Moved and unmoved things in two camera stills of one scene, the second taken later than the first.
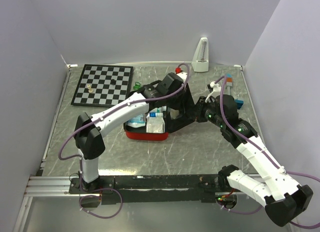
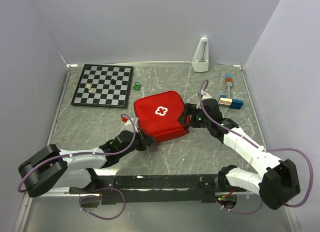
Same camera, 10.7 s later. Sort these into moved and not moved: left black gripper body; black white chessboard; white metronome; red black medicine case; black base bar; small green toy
Moved: red black medicine case; left black gripper body
Not moved: black base bar; white metronome; black white chessboard; small green toy
